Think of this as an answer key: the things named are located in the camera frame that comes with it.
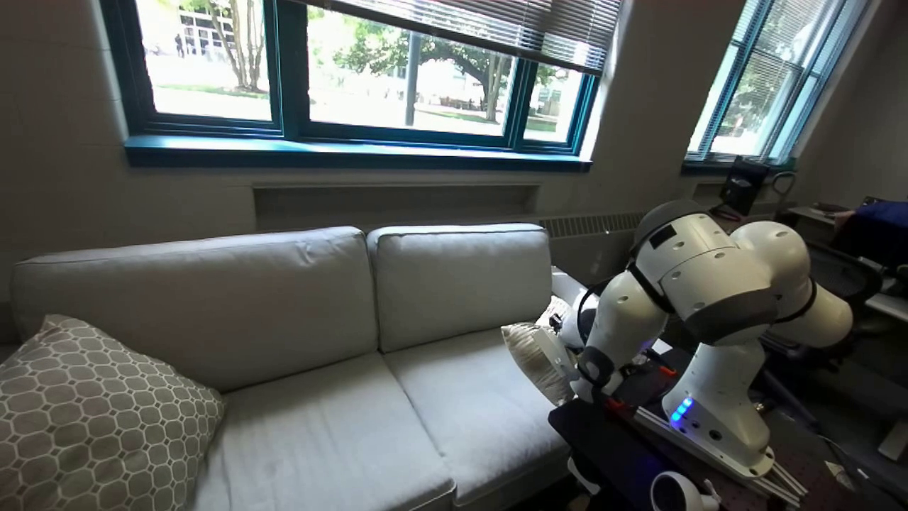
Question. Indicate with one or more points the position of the radiator vent grille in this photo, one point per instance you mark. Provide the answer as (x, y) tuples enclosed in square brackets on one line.
[(583, 225)]

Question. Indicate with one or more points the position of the black robot table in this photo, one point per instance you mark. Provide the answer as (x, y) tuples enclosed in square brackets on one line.
[(613, 443)]

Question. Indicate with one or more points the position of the orange black bar clamp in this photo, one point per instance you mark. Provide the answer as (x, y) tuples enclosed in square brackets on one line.
[(663, 371)]

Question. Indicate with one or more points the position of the grey lattice patterned cushion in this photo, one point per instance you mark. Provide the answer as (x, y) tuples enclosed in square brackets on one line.
[(95, 426)]

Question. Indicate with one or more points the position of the dark window blinds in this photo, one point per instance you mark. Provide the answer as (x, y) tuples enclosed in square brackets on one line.
[(529, 33)]

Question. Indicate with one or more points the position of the grey fabric sofa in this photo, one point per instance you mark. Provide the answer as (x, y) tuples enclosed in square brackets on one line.
[(285, 313)]

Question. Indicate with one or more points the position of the black camera on stand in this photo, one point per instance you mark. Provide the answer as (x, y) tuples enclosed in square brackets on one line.
[(741, 189)]

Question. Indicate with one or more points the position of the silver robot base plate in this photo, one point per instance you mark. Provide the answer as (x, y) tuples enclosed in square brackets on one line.
[(698, 443)]

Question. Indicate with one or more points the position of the blue clothed person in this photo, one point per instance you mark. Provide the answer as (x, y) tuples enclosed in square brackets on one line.
[(881, 229)]

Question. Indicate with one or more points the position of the white cup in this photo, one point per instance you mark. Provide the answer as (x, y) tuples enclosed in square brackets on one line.
[(677, 496)]

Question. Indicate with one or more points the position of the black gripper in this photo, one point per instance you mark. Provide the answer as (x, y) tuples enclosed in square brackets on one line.
[(597, 368)]

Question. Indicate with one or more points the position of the teal framed side window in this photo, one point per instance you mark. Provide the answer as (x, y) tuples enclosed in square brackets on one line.
[(732, 95)]

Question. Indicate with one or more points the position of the black office chair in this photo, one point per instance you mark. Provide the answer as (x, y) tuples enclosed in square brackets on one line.
[(853, 273)]

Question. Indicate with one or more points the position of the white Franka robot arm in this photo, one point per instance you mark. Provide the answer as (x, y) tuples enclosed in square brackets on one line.
[(726, 273)]

